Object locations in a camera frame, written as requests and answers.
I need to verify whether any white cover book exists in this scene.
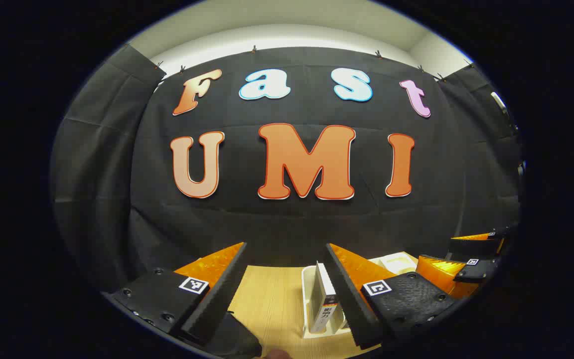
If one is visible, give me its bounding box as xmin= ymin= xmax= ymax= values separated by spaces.
xmin=309 ymin=262 xmax=340 ymax=335

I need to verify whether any white bookshelf rack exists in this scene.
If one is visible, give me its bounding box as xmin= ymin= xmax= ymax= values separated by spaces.
xmin=301 ymin=251 xmax=420 ymax=340

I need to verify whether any black backdrop cloth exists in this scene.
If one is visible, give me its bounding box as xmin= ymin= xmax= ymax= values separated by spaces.
xmin=50 ymin=44 xmax=524 ymax=295

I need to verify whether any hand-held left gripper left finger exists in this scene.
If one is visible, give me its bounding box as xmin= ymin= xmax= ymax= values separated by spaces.
xmin=102 ymin=242 xmax=249 ymax=347

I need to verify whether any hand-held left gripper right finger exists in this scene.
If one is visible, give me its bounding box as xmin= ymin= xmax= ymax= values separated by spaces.
xmin=324 ymin=243 xmax=460 ymax=350

